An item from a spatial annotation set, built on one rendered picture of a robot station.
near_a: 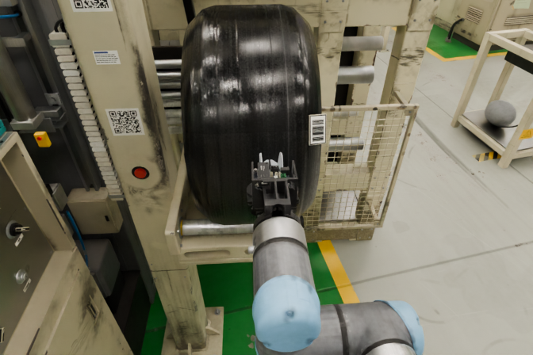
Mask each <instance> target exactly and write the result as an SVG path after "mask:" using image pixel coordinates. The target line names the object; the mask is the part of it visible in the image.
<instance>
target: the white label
mask: <svg viewBox="0 0 533 355"><path fill-rule="evenodd" d="M326 121H327V114H316V115H309V146H311V145H317V144H325V143H326Z"/></svg>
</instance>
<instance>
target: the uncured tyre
mask: <svg viewBox="0 0 533 355"><path fill-rule="evenodd" d="M181 109H182V135H183V145H184V152H185V160H186V170H187V176H188V180H189V185H190V191H191V195H192V197H193V200H194V204H195V206H196V208H197V209H198V211H200V212H201V213H202V214H203V215H204V216H206V217H207V218H208V219H209V220H210V221H212V222H213V223H218V224H221V225H242V224H254V222H255V220H256V216H254V215H252V214H251V208H252V206H247V187H248V185H250V184H251V183H252V177H251V162H253V167H254V169H258V162H259V154H260V153H262V159H263V162H265V161H266V160H274V161H275V162H278V156H279V153H280V152H281V153H282V157H283V167H287V166H288V167H289V168H290V178H292V177H293V175H292V160H294V163H295V167H296V171H297V178H298V183H297V187H298V198H299V199H300V200H299V204H297V212H296V213H294V214H296V215H297V216H298V218H299V217H300V216H301V215H302V214H303V213H304V212H305V211H306V210H307V209H308V208H309V207H310V206H311V205H312V203H313V201H314V199H315V196H316V191H317V186H318V181H319V175H320V158H321V144H317V145H311V146H309V115H316V114H322V106H321V88H320V69H319V62H318V55H317V50H316V42H315V38H314V35H313V31H312V28H311V26H310V24H309V23H308V22H307V21H306V20H305V19H304V18H303V17H302V16H301V15H300V14H299V13H298V12H297V11H296V10H295V9H294V8H293V7H290V6H285V5H283V4H256V5H215V6H210V7H207V8H204V9H202V10H201V11H200V13H199V14H198V15H197V16H196V17H195V18H194V19H193V20H192V21H191V22H190V23H189V24H188V25H187V27H186V31H185V36H184V40H183V46H182V65H181ZM234 222H242V223H234Z"/></svg>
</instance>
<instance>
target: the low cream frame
mask: <svg viewBox="0 0 533 355"><path fill-rule="evenodd" d="M515 37H517V38H516V41H515V42H512V41H510V40H508V39H507V38H515ZM527 39H529V40H532V41H533V31H531V30H530V29H512V30H503V31H495V32H486V33H485V35H484V38H483V41H482V42H481V46H480V48H479V51H478V53H477V57H476V59H475V61H474V65H473V67H472V69H471V72H470V75H469V77H468V80H467V82H466V85H465V88H464V90H463V92H462V96H461V98H460V101H459V103H458V107H457V109H456V111H455V114H454V117H453V120H452V121H451V126H452V127H453V128H457V127H458V126H459V125H460V123H461V124H463V125H464V126H465V127H466V128H468V129H469V130H470V131H471V132H472V133H473V134H475V135H476V136H477V137H478V138H480V139H481V140H482V141H484V142H485V143H486V144H488V145H489V146H490V147H491V148H492V149H493V150H494V151H496V152H497V153H498V154H499V155H501V156H502V157H501V159H500V161H499V162H498V164H497V165H498V166H500V167H501V168H502V169H503V168H508V166H509V164H510V162H511V161H512V159H514V158H522V157H527V156H532V155H533V137H532V136H533V128H529V127H530V126H531V124H532V122H533V98H532V99H531V102H530V104H529V105H528V107H527V109H526V111H525V113H524V115H523V117H522V119H521V121H520V122H519V124H517V125H514V124H513V121H514V120H515V119H516V110H515V107H514V106H513V105H512V104H511V103H509V102H508V101H504V100H499V99H500V96H501V94H502V93H503V90H504V88H505V86H506V84H507V82H508V79H509V77H510V75H511V73H512V70H513V68H514V66H517V67H519V68H521V69H523V70H525V71H527V72H528V73H530V74H533V44H526V45H524V44H525V42H526V40H527ZM492 43H494V44H497V45H499V46H501V47H502V48H505V49H507V50H508V52H507V54H506V56H505V58H504V60H506V63H505V65H504V68H503V70H502V72H501V74H500V77H499V79H498V81H497V84H496V86H495V88H494V91H493V93H492V96H491V98H490V99H489V103H488V104H487V106H486V108H485V109H479V110H473V111H467V112H465V110H466V106H467V105H468V102H469V100H470V97H471V94H472V93H473V90H474V87H475V85H476V82H477V79H478V77H479V74H480V73H481V69H482V67H483V65H484V62H485V59H486V57H487V55H488V53H489V49H490V47H491V45H492Z"/></svg>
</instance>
